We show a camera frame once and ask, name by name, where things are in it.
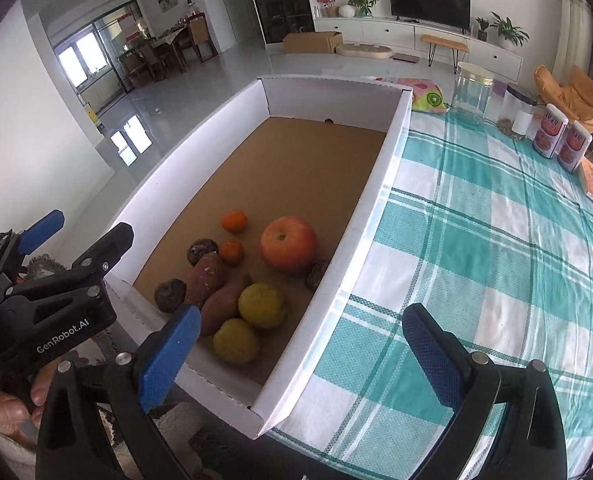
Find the dark wooden dining table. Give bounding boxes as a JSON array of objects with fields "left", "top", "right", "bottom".
[{"left": 146, "top": 27, "right": 192, "bottom": 73}]

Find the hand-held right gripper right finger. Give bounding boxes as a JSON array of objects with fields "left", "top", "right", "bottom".
[{"left": 401, "top": 302, "right": 569, "bottom": 480}]

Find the orange cloth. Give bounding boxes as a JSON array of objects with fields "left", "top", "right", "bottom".
[{"left": 533, "top": 64, "right": 593, "bottom": 131}]

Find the dark brown water chestnut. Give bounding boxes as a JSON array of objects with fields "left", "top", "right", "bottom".
[
  {"left": 187, "top": 238, "right": 220, "bottom": 267},
  {"left": 305, "top": 258, "right": 331, "bottom": 292},
  {"left": 154, "top": 278, "right": 188, "bottom": 313}
]

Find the wooden bench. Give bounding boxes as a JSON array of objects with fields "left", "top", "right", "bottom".
[{"left": 420, "top": 34, "right": 470, "bottom": 67}]

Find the clear container with black lid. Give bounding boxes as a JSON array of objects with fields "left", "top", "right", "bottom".
[{"left": 496, "top": 82, "right": 539, "bottom": 140}]

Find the white orange-label tin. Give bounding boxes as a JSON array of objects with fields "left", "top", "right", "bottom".
[
  {"left": 557, "top": 120, "right": 593, "bottom": 173},
  {"left": 532, "top": 103, "right": 569, "bottom": 160}
]

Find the brown sweet potato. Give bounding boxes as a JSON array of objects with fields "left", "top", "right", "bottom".
[
  {"left": 199, "top": 273, "right": 253, "bottom": 338},
  {"left": 184, "top": 251, "right": 223, "bottom": 311}
]

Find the brown cardboard box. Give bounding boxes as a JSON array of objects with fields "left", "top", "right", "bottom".
[{"left": 282, "top": 31, "right": 343, "bottom": 55}]

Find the black television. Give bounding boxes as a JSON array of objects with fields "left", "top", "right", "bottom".
[{"left": 387, "top": 0, "right": 472, "bottom": 29}]

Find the teal checked tablecloth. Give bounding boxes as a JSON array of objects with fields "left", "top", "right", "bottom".
[{"left": 266, "top": 105, "right": 593, "bottom": 480}]

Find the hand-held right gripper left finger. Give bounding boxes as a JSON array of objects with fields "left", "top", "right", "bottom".
[{"left": 35, "top": 304, "right": 202, "bottom": 480}]

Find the red apple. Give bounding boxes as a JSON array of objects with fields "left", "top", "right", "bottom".
[{"left": 261, "top": 215, "right": 319, "bottom": 275}]

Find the fruit print cushion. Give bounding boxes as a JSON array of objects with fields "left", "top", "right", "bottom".
[{"left": 371, "top": 77, "right": 449, "bottom": 114}]

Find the white television cabinet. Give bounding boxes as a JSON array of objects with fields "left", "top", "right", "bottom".
[{"left": 313, "top": 15, "right": 523, "bottom": 82}]

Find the leafy green potted plant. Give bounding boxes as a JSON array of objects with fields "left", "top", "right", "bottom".
[{"left": 490, "top": 11, "right": 530, "bottom": 51}]

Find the clear jar with gold lid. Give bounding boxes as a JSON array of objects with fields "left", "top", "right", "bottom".
[{"left": 451, "top": 61, "right": 495, "bottom": 121}]

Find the small yellow-green citrus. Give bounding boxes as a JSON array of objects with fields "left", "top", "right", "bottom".
[{"left": 212, "top": 317, "right": 260, "bottom": 365}]

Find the dark glass cabinet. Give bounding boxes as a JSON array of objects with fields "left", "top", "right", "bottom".
[{"left": 243, "top": 0, "right": 317, "bottom": 46}]

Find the dark wooden dining chair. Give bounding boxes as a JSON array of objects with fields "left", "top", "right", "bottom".
[
  {"left": 119, "top": 50, "right": 157, "bottom": 88},
  {"left": 187, "top": 12, "right": 220, "bottom": 63}
]

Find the large orange mandarin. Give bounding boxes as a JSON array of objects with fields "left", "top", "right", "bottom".
[{"left": 219, "top": 240, "right": 246, "bottom": 267}]

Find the large yellow-green citrus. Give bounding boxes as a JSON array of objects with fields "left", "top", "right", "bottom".
[{"left": 238, "top": 282, "right": 287, "bottom": 330}]

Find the small orange mandarin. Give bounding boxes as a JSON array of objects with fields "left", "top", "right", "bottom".
[{"left": 221, "top": 210, "right": 248, "bottom": 234}]

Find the person's left hand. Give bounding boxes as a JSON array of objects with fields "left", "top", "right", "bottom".
[{"left": 0, "top": 364, "right": 61, "bottom": 448}]

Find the glass sliding door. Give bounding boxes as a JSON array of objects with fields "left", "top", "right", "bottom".
[{"left": 51, "top": 0, "right": 144, "bottom": 96}]

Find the white cardboard box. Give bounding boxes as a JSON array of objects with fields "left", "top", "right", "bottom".
[{"left": 104, "top": 76, "right": 414, "bottom": 441}]

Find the beige round floor cushion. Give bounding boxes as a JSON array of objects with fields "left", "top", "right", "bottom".
[{"left": 335, "top": 42, "right": 394, "bottom": 60}]

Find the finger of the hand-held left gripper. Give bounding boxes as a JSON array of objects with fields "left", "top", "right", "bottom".
[
  {"left": 71, "top": 222, "right": 134, "bottom": 281},
  {"left": 18, "top": 210, "right": 66, "bottom": 257}
]

